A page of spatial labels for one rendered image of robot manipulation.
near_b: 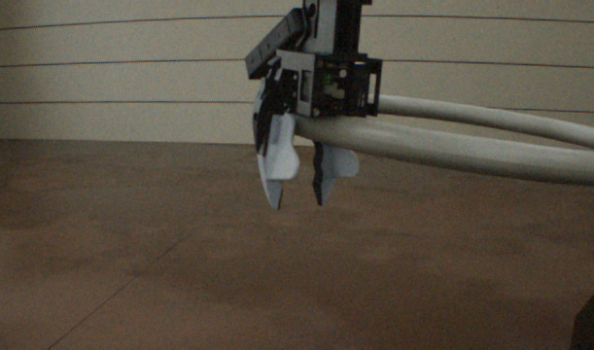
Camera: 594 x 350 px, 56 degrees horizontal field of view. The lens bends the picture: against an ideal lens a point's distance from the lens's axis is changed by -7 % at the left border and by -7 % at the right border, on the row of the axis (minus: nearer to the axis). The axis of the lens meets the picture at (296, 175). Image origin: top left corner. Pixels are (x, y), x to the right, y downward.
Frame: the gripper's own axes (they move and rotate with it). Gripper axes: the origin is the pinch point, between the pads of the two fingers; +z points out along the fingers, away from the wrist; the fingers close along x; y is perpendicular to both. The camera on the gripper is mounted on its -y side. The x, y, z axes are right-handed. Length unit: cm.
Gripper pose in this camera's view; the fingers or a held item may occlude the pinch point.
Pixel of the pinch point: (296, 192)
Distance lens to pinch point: 58.5
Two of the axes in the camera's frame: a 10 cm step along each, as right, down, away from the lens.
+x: 8.7, -0.5, 5.0
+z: -0.8, 9.7, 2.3
